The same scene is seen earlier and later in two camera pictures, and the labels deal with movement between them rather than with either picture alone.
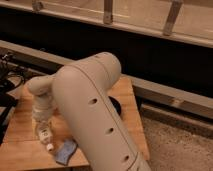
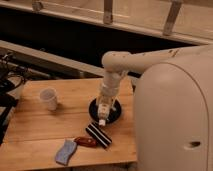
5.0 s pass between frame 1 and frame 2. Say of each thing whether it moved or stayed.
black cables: stayed
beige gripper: moved
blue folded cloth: stayed
